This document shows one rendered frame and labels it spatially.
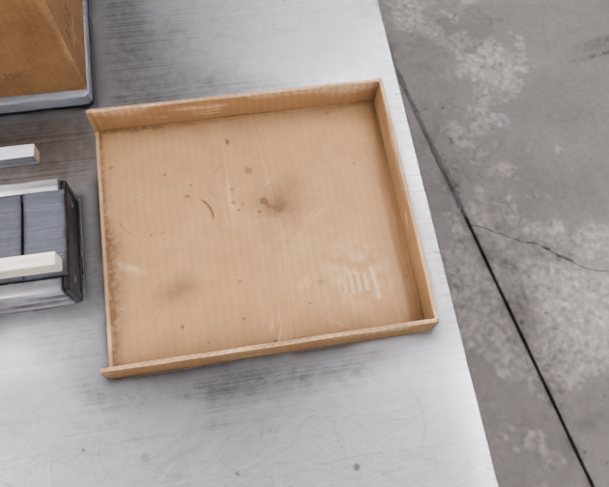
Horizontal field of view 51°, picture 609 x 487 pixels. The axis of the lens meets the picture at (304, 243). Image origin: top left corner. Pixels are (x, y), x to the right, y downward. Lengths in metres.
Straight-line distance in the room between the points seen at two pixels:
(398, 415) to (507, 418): 0.93
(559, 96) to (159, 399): 1.49
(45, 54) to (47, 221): 0.16
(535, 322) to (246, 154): 1.05
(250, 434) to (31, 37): 0.41
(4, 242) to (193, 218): 0.17
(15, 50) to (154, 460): 0.39
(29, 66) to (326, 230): 0.33
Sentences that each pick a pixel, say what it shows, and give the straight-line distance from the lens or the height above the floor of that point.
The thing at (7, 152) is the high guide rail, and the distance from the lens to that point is 0.56.
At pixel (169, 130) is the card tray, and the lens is 0.68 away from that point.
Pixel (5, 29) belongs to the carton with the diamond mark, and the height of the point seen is 0.95.
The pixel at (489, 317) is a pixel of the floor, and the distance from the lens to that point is 1.55.
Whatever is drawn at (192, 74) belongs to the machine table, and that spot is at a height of 0.83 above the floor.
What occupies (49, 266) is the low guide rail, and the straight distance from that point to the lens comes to 0.56.
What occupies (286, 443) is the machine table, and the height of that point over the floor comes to 0.83.
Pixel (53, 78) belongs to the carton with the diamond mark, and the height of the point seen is 0.87.
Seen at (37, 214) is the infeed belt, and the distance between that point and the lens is 0.62.
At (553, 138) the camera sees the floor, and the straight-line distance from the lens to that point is 1.80.
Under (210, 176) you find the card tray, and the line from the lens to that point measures 0.65.
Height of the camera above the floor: 1.42
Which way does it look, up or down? 70 degrees down
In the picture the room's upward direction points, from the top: 9 degrees clockwise
